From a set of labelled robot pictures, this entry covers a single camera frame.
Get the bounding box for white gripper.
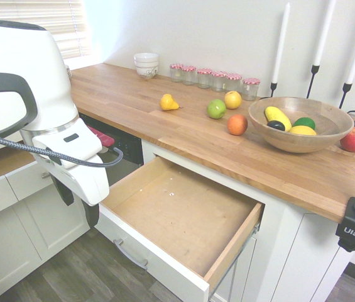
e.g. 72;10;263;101
35;153;111;228

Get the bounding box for wooden drawer with white front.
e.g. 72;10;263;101
97;156;265;302

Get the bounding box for red towel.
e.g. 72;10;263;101
86;125;116;149

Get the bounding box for black dishwasher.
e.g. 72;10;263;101
79;113;144;187

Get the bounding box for yellow pear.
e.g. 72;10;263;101
160;93;184;111

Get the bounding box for white bowl with floral print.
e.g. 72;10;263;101
134;64;159;80

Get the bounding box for plain white bowl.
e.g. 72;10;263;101
133;52;160;69

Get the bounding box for glass jar with checkered lid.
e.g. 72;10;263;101
169;63;184;84
210;70;227;93
196;68;213;89
224;72;243;95
242;77;261;102
181;65;197;86

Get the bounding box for green apple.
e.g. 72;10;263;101
206;99;227;120

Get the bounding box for white window blinds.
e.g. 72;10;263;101
0;0;94;61

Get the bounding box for orange fruit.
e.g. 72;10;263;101
227;113;249;137

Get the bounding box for yellow apple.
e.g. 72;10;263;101
224;90;243;110

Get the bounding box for black avocado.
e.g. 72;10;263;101
266;120;287;131

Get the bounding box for white kitchen cabinet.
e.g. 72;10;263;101
141;140;354;302

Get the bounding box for yellow banana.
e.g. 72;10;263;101
264;106;293;132

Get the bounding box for large wooden bowl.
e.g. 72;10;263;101
248;96;355;154

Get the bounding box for yellow lemon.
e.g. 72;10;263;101
288;125;317;137

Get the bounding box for green lime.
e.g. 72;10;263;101
292;116;317;130

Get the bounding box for black candle holder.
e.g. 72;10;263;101
269;64;353;109

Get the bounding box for red apple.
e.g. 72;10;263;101
340;126;355;153

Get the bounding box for black braided cable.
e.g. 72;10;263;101
0;128;124;168

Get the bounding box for white cabinet with silver handles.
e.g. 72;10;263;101
0;133;102;302

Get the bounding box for metal drawer slide rail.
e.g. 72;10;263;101
209;220;261;297

